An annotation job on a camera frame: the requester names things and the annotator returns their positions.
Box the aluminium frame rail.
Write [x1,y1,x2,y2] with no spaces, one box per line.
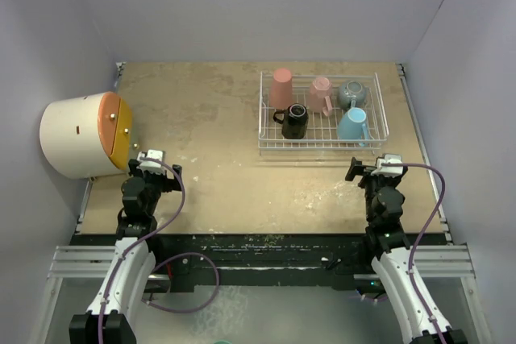
[48,62,491,344]

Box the salmon pink tumbler cup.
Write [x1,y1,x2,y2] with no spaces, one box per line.
[269,68,293,110]

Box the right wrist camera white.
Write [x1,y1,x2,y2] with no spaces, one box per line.
[371,154,404,177]

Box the grey glazed mug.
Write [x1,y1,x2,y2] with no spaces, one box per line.
[338,81,368,110]

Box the white wire dish rack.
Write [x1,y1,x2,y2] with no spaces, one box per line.
[258,72,389,151]

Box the black faceted mug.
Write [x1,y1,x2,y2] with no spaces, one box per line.
[273,103,309,140]

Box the cream cylindrical container orange lid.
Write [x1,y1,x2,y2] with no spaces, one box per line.
[40,92,139,179]

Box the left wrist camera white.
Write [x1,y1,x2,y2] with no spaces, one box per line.
[137,149,165,174]

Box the light blue mug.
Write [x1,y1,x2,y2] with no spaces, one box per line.
[337,107,369,147]

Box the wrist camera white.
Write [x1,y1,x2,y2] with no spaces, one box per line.
[371,154,404,177]
[137,149,165,174]

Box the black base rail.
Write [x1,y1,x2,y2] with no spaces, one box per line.
[156,234,384,293]

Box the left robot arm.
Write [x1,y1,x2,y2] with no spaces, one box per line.
[69,150,185,343]

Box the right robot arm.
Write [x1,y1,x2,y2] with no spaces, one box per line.
[345,154,468,343]

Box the pink faceted mug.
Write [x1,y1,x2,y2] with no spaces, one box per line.
[307,77,333,117]

